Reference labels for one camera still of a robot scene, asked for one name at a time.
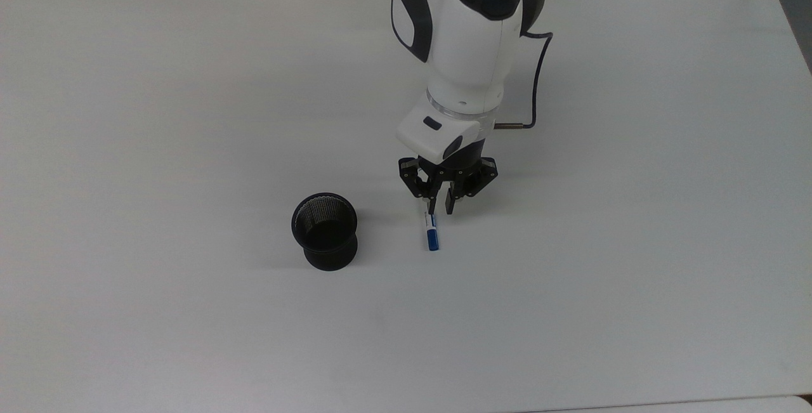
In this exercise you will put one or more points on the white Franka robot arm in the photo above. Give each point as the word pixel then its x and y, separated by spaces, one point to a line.
pixel 469 51

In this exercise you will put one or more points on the black mesh pen cup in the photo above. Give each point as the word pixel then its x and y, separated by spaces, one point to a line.
pixel 330 257

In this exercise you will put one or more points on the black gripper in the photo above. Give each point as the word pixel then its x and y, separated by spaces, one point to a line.
pixel 460 169

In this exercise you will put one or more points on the white marker with blue cap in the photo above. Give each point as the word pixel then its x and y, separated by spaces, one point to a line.
pixel 432 238

